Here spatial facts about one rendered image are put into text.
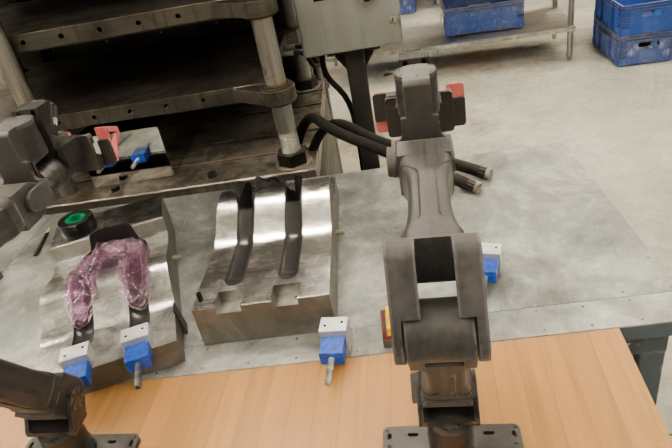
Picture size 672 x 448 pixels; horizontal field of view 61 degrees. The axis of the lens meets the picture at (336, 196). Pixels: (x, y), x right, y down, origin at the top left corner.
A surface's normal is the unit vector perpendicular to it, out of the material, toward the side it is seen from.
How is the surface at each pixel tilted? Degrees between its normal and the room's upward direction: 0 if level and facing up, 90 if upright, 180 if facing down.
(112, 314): 23
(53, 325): 27
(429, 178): 1
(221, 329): 90
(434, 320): 33
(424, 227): 1
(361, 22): 90
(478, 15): 93
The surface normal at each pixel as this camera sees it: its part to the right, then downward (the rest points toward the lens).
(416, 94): -0.10, 0.51
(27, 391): 0.97, -0.07
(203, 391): -0.16, -0.85
